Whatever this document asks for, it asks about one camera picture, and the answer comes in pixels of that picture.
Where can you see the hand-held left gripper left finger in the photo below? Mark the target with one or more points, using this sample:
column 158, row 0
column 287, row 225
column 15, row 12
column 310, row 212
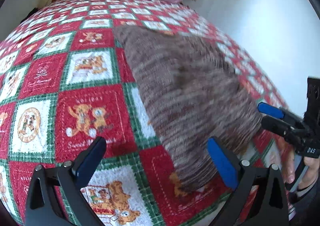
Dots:
column 90, row 163

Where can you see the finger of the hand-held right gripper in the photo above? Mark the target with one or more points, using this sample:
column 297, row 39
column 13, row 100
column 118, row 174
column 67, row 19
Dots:
column 271, row 111
column 275, row 126

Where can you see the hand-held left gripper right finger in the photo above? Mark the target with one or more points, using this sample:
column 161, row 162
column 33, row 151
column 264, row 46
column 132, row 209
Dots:
column 222, row 163

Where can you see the brown knitted sweater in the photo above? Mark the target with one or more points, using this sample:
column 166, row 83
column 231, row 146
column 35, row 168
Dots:
column 187, row 91

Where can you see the person's right hand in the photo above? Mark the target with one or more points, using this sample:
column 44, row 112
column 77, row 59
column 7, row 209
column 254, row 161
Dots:
column 288, row 163

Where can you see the red green printed blanket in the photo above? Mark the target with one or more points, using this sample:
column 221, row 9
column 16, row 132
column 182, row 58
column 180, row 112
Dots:
column 87, row 116

